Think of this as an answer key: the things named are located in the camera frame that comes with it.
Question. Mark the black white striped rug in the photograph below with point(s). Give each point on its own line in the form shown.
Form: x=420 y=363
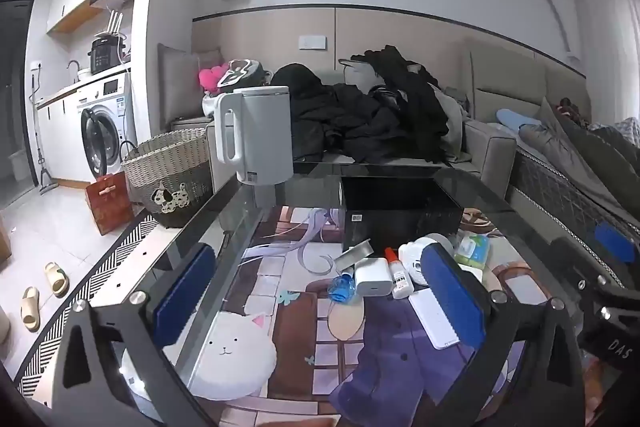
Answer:
x=100 y=277

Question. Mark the black garment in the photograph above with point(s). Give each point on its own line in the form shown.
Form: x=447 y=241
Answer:
x=415 y=102

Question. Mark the red gift box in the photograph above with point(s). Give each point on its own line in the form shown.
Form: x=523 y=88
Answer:
x=110 y=202

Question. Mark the green wet wipes pack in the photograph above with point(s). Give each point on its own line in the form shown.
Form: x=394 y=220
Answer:
x=472 y=251

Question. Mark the black white helmet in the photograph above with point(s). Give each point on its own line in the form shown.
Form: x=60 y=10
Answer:
x=242 y=72

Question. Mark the black cardboard box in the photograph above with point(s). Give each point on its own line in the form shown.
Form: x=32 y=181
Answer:
x=400 y=207

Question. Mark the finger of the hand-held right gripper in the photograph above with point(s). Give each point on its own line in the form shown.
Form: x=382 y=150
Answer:
x=612 y=302
x=614 y=241

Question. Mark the white wall switch panel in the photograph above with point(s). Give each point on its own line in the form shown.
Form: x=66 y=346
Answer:
x=313 y=42

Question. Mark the white cat cushion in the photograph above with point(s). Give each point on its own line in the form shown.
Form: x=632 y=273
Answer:
x=235 y=357

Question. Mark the white washing machine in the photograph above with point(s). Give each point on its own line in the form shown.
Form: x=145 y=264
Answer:
x=107 y=127

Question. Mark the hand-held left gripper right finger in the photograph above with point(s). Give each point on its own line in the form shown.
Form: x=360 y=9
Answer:
x=450 y=302

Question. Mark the white flat case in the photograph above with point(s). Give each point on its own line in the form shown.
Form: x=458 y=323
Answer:
x=430 y=314

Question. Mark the black pressure cooker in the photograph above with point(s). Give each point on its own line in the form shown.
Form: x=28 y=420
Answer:
x=105 y=54

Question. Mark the printed cartoon mat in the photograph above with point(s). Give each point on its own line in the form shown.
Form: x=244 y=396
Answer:
x=310 y=347

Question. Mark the white glue bottle red cap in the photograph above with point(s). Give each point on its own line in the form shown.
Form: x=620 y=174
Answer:
x=401 y=279

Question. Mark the pink plush toy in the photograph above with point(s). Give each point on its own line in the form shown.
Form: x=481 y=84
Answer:
x=209 y=79

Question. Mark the mop with stand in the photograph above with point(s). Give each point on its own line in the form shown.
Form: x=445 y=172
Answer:
x=37 y=132

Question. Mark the grey pillow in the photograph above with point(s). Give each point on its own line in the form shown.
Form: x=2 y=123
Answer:
x=182 y=82

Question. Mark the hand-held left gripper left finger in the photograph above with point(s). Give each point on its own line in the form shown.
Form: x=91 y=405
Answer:
x=185 y=292

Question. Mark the white charger adapter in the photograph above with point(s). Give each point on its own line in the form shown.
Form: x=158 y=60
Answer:
x=372 y=279

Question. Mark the grey sofa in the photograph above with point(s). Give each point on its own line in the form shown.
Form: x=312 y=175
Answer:
x=495 y=157

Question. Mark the woven laundry basket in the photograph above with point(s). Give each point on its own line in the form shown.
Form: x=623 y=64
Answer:
x=170 y=177

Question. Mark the grey garment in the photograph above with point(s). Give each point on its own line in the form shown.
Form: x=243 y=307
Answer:
x=452 y=117

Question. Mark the white mosquito repellent plug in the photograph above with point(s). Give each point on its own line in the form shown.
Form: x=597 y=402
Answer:
x=412 y=262

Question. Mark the small blue plastic item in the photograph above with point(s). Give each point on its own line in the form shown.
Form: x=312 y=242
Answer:
x=342 y=291

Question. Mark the kitchen base cabinet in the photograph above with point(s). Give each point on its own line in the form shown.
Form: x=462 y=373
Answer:
x=62 y=137

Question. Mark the dark door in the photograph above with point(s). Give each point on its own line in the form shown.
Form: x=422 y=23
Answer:
x=15 y=97

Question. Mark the small metal tin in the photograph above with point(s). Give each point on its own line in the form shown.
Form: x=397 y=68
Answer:
x=354 y=256

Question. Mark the black padded jacket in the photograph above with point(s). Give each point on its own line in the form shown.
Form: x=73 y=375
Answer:
x=320 y=117

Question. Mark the bed with padded headboard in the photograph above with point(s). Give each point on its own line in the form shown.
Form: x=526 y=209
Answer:
x=505 y=72

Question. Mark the beige slipper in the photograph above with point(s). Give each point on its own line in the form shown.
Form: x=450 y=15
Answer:
x=30 y=309
x=56 y=278

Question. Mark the kitchen faucet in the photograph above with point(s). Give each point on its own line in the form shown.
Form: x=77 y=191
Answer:
x=75 y=67

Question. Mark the white electric kettle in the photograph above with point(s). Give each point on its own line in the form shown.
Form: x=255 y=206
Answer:
x=260 y=132

